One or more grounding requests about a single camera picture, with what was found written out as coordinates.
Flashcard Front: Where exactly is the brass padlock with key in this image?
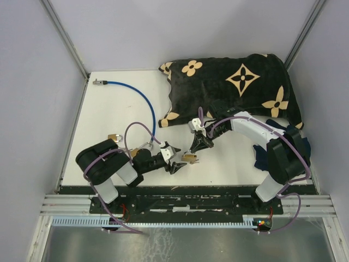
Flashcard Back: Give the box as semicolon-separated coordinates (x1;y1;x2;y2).
181;150;198;164

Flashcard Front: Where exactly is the small brass padlock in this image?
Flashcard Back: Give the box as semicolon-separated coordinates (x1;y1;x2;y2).
107;134;123;143

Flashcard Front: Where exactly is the blue cable with plug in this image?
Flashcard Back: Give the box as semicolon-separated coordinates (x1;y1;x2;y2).
93;78;158;147

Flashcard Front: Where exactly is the large brass padlock with keys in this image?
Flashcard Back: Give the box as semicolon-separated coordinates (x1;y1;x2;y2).
130;142;153;158

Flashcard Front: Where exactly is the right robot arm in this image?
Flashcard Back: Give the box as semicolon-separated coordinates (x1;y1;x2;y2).
188;102;310;213

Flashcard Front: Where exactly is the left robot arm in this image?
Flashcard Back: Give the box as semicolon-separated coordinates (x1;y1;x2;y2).
75;139;186;213

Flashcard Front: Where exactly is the dark blue cloth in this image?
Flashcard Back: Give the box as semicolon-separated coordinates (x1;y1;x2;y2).
252;118;311;171

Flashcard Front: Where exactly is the black floral patterned blanket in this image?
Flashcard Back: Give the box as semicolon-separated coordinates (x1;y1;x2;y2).
158;53;304;129

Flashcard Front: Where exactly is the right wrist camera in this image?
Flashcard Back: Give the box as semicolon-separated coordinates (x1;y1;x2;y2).
188;118;206;136

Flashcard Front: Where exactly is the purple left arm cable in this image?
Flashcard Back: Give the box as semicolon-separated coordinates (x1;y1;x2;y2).
83;122;164;234

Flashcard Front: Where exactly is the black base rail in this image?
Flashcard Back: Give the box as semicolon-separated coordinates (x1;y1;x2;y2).
89;184;320;218

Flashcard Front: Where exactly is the white slotted cable duct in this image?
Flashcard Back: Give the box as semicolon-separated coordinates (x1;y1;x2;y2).
51;214;260;227

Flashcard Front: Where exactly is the left aluminium frame post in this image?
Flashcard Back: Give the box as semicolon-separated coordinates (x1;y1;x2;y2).
40;0;91;80

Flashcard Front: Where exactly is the aluminium frame post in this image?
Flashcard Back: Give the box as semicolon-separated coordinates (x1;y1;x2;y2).
40;0;91;80
284;0;327;70

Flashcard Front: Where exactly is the right aluminium frame post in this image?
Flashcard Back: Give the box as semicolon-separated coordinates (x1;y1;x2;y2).
284;0;327;70

